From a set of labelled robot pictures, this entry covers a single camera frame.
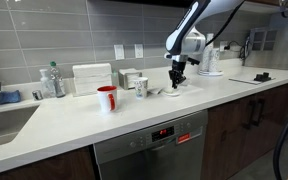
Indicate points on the tall stack printed paper cups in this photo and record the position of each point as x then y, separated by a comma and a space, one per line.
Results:
206, 61

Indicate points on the clear bottle green cap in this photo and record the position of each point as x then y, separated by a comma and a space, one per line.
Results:
57, 81

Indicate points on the white wall outlet with plug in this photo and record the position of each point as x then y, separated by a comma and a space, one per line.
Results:
223, 46

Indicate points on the white light switch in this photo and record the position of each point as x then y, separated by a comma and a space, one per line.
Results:
119, 52

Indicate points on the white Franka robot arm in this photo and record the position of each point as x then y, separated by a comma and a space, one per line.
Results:
190, 30

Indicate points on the short stack printed paper cups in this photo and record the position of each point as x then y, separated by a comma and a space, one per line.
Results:
215, 61

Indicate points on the small sachet packet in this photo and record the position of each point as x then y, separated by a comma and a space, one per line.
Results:
155, 90

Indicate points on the grey framed wall panel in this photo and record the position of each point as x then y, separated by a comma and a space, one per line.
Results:
262, 39

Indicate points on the printed paper cup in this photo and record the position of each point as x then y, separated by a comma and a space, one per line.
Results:
141, 87

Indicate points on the small metal can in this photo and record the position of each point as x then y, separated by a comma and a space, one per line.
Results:
37, 95

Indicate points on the stack of white paper towels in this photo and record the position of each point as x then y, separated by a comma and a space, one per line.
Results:
92, 78

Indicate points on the white round tray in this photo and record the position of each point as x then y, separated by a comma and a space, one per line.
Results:
210, 73

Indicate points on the dark upper cabinet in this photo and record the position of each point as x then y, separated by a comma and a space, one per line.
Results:
150, 2

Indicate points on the black block object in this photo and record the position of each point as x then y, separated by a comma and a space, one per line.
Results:
262, 77

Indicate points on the small white saucer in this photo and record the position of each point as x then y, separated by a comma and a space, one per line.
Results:
172, 93

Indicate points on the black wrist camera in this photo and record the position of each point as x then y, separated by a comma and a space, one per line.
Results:
193, 61

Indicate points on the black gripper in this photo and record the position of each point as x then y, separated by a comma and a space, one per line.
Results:
177, 70

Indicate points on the stainless steel dishwasher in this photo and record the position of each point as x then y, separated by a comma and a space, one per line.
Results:
150, 150

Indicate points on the grey napkin dispenser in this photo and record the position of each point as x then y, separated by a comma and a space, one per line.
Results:
128, 79

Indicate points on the wooden base cabinet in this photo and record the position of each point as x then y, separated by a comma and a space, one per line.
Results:
244, 133
44, 166

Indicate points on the clear soap dispenser bottle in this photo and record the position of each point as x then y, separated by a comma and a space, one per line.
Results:
46, 85

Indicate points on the blue sponge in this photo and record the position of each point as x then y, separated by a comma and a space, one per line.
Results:
10, 96

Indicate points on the undermount kitchen sink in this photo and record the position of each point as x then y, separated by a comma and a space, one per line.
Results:
4, 128

